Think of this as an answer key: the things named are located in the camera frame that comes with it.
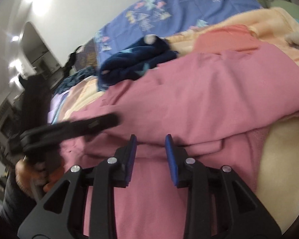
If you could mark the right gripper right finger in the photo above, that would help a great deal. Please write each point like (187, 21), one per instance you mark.
(219, 203)

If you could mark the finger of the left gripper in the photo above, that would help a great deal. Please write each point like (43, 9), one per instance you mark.
(82, 126)

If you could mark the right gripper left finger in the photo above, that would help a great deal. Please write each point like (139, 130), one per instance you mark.
(61, 212)

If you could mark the pink long-sleeve shirt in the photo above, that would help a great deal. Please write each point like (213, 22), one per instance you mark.
(217, 107)

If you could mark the person's left hand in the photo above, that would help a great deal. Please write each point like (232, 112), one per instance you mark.
(25, 173)

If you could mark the lilac folded cloth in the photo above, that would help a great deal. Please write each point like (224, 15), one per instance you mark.
(56, 104)

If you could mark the dark teal knitted blanket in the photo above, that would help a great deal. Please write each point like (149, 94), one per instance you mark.
(74, 79)

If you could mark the black garment on headboard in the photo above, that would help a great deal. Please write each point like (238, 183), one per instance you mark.
(70, 62)

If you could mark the dark autumn-print pillow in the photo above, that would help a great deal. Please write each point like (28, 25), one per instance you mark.
(86, 56)

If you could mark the peach fleece blanket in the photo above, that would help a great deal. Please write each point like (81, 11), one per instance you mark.
(278, 174)

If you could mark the navy star fleece garment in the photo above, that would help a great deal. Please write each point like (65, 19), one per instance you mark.
(134, 61)

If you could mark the folded salmon garment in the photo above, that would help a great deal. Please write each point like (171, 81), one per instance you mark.
(232, 38)

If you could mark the blue tree-print pillow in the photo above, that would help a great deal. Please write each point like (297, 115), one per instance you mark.
(163, 18)

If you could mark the green pillow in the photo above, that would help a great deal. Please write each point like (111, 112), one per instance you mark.
(291, 8)

